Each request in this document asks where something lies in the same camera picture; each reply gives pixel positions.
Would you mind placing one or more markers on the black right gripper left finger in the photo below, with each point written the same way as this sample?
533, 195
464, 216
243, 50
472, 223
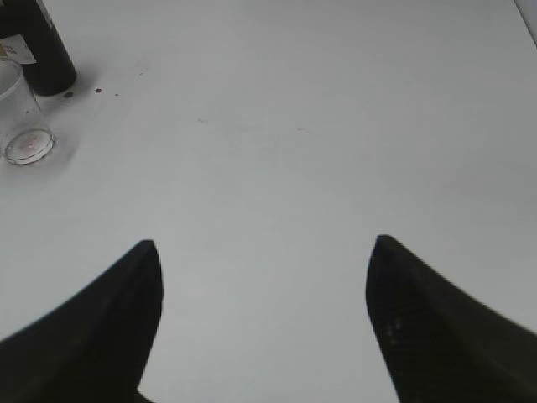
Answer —
95, 346

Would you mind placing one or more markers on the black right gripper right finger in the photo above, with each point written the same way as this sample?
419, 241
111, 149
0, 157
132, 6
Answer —
439, 344

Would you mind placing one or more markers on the transparent plastic cup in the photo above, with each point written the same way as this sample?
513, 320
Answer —
25, 136

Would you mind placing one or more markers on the dark red wine bottle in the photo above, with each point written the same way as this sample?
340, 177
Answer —
29, 36

